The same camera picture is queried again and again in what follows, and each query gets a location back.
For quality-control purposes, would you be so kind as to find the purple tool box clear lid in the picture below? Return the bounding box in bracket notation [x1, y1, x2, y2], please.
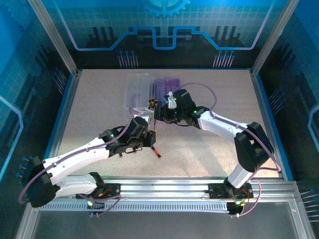
[123, 72, 182, 125]

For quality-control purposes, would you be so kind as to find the small black connector board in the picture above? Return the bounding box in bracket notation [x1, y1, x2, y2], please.
[226, 200, 246, 219]
[86, 196, 105, 217]

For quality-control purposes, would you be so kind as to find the aluminium framed grey panel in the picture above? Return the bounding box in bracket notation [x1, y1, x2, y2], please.
[16, 199, 316, 239]

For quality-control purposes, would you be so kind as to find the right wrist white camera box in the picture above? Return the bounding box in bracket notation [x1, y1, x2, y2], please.
[163, 91, 177, 110]

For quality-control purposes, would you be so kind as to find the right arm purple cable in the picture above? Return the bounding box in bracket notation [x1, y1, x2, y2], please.
[177, 83, 282, 219]

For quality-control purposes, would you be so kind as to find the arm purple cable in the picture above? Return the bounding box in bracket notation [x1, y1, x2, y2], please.
[177, 83, 282, 219]
[18, 109, 140, 217]

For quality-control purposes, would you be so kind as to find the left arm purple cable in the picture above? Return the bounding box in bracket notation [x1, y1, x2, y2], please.
[18, 109, 140, 217]

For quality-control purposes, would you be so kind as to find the aluminium mounting rail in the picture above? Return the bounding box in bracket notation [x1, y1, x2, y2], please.
[31, 175, 301, 202]

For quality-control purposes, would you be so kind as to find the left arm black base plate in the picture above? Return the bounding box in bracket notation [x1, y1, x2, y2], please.
[75, 183, 122, 200]

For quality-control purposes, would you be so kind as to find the slotted grey cable duct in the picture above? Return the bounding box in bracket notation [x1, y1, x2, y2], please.
[38, 201, 231, 213]

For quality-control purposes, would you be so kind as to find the aluminium table side rail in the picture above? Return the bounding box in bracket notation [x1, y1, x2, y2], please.
[37, 69, 83, 181]
[250, 69, 295, 181]

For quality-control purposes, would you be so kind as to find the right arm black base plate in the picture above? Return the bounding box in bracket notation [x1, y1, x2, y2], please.
[208, 183, 254, 200]

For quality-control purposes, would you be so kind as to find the aluminium frame post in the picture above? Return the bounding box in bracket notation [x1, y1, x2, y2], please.
[27, 0, 80, 77]
[250, 0, 300, 77]

